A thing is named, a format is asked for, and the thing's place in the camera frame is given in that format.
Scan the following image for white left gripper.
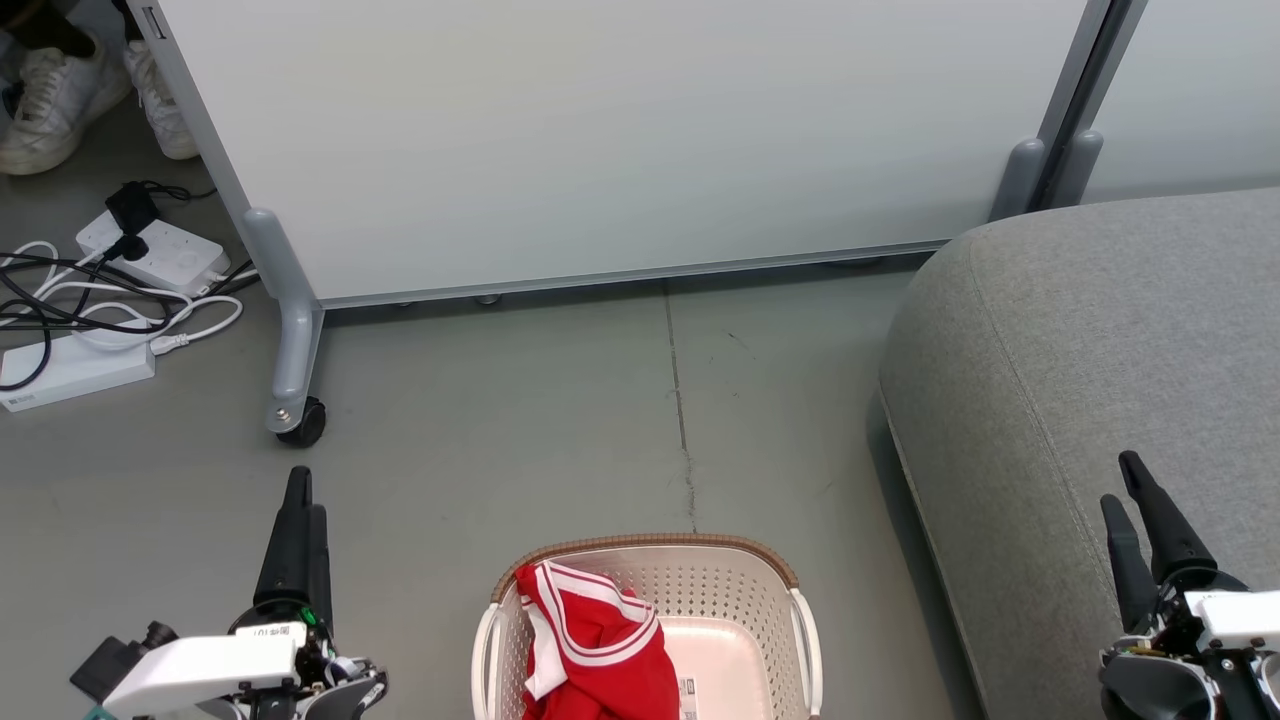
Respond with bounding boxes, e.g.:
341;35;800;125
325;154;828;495
102;466;389;720

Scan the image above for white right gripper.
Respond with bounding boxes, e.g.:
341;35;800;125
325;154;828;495
1099;451;1280;720

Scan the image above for red white striped garment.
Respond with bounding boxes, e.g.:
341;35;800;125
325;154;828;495
515;561;682;720

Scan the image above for grey fabric sofa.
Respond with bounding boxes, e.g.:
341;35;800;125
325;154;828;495
878;188;1280;720

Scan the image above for black caster wheel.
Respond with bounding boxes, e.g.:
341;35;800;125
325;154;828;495
276;397;328;449

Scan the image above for white long power strip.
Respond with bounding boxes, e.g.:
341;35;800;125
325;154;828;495
0;335;157;414

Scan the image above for white square power strip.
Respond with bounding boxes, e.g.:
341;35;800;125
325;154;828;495
76;208;232;297

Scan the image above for black power adapter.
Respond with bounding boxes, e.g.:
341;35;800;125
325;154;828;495
105;181;163;237

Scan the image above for cream perforated laundry basket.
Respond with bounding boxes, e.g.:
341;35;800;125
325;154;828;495
472;533;823;720

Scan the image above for white sneaker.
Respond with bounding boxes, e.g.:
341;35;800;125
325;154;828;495
122;40;201;161
0;30;134;177

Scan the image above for white power cable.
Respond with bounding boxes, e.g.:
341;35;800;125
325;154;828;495
0;240;245;353

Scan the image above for white power strips with cables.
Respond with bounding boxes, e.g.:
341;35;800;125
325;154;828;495
0;180;263;393

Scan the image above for white partition board grey frame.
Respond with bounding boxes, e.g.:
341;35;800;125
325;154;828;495
125;0;1111;448
1040;0;1280;208

